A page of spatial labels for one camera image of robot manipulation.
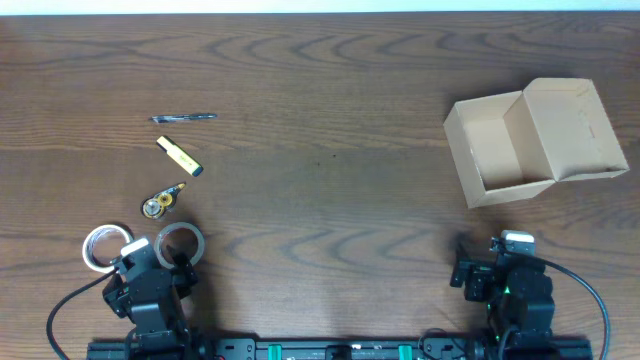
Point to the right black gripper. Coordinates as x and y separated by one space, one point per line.
480 274

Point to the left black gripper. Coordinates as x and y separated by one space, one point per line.
116 296

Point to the clear tape roll red-print core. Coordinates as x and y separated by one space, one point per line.
157 246

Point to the white-core clear tape roll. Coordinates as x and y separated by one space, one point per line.
96 235

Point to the yellow correction tape dispenser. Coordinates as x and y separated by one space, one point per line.
157 205

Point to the cardboard box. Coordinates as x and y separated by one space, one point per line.
515 145

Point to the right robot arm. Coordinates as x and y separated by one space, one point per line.
514 287

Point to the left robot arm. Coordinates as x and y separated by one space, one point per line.
162 328

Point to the yellow highlighter marker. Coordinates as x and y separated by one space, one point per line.
181 157

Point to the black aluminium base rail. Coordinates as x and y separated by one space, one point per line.
249 349

